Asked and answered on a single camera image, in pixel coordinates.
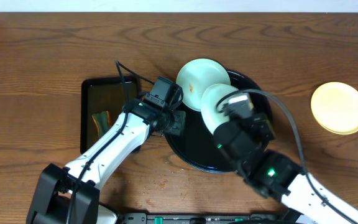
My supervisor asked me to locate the light green plate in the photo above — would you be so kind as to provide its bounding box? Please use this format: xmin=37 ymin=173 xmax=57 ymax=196
xmin=201 ymin=84 xmax=237 ymax=134
xmin=176 ymin=58 xmax=231 ymax=111

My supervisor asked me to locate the light green plate top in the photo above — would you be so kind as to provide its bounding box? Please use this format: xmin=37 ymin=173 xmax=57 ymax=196
xmin=176 ymin=58 xmax=231 ymax=111

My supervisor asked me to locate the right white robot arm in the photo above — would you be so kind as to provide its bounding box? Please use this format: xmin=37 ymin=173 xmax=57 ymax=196
xmin=213 ymin=113 xmax=358 ymax=223

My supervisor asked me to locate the yellow plate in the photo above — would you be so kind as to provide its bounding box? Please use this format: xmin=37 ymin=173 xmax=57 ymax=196
xmin=310 ymin=82 xmax=358 ymax=135

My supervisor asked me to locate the black rectangular tray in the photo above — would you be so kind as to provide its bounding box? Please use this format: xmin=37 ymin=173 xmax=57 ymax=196
xmin=80 ymin=77 xmax=126 ymax=154

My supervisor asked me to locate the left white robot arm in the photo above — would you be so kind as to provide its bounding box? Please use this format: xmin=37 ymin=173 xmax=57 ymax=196
xmin=26 ymin=100 xmax=186 ymax=223

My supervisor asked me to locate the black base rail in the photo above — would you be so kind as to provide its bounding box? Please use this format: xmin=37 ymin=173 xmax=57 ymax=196
xmin=117 ymin=213 xmax=288 ymax=224

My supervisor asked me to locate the black round tray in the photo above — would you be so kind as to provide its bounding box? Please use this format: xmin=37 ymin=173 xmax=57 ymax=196
xmin=165 ymin=70 xmax=273 ymax=173

